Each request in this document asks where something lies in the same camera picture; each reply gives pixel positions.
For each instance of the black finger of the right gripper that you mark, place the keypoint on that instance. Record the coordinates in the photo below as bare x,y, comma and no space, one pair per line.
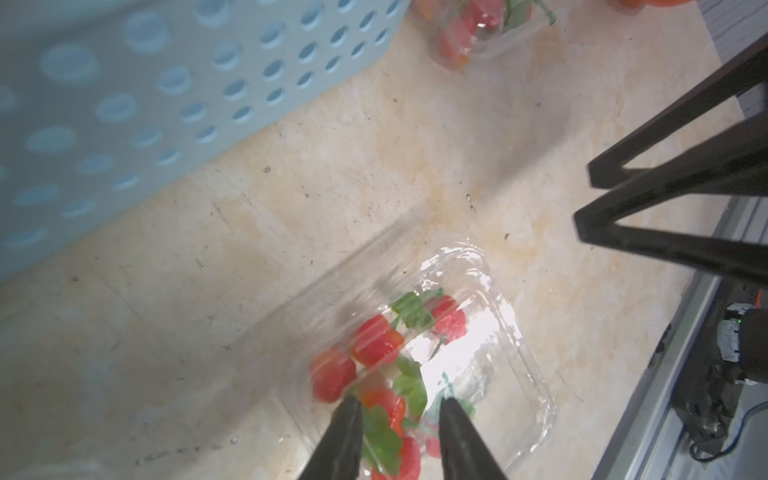
741,73
732,163

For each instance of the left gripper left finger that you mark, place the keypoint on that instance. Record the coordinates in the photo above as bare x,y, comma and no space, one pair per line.
338,455

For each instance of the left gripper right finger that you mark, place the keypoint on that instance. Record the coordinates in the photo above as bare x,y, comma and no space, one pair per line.
464,455

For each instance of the strawberries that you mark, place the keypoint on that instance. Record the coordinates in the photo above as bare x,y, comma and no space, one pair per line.
384,365

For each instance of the clear clamshell container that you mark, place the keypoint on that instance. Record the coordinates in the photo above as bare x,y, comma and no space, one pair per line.
497,381
480,30

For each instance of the red strawberry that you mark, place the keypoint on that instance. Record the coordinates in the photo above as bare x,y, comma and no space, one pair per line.
468,27

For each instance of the light blue plastic basket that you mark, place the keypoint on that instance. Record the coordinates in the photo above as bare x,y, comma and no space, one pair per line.
105,102

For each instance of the orange plastic bowl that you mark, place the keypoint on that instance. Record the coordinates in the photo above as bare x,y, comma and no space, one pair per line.
636,4

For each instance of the aluminium mounting rail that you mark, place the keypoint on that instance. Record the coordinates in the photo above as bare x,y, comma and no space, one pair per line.
650,441

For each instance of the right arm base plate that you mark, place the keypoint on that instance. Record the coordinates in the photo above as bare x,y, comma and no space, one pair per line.
729,352

